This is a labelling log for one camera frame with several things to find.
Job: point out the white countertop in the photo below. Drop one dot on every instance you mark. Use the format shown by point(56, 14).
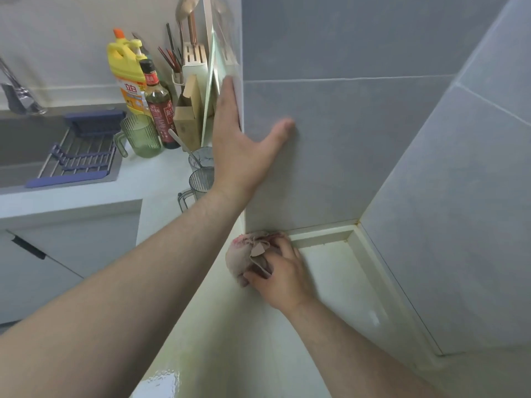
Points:
point(145, 178)

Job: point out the pink dish cloth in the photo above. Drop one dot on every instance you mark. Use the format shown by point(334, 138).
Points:
point(238, 256)

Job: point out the chrome faucet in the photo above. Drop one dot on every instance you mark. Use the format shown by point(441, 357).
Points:
point(20, 99)

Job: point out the person's left forearm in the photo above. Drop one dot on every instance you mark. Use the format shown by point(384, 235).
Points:
point(116, 306)

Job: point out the person's left hand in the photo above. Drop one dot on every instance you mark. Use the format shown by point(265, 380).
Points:
point(236, 161)

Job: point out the beige spatula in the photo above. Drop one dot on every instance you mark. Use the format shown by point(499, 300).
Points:
point(186, 6)

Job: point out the beige utensil holder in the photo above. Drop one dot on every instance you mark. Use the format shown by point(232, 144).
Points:
point(195, 66)

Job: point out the clear textured drinking glass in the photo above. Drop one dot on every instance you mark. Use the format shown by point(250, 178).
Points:
point(203, 155)

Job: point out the steel sink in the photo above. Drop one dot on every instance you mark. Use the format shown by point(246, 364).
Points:
point(25, 140)

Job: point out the dark chopstick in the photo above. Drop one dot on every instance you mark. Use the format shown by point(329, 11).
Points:
point(170, 37)

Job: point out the dark sink drain basket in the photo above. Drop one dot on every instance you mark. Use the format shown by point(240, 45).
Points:
point(83, 153)

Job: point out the pale green cutting board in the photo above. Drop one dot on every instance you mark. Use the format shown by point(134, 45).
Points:
point(213, 78)

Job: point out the green tinted ribbed glass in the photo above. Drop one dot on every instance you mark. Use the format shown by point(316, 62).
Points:
point(143, 136)

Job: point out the yellow detergent bottle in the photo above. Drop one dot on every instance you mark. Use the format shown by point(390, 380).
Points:
point(124, 74)

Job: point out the dark tinted drinking glass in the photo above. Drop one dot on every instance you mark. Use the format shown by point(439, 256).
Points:
point(201, 182)

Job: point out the dark sauce bottle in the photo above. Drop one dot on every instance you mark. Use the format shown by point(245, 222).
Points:
point(164, 116)

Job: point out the orange cap yellow bottle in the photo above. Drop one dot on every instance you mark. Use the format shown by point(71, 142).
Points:
point(119, 33)

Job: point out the small brown cardboard box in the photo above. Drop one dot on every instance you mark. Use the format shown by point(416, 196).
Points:
point(188, 120)

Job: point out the person's right hand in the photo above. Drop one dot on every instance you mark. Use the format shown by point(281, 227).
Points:
point(286, 281)

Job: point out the brown chopstick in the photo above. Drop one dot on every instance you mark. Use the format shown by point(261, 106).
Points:
point(168, 57)

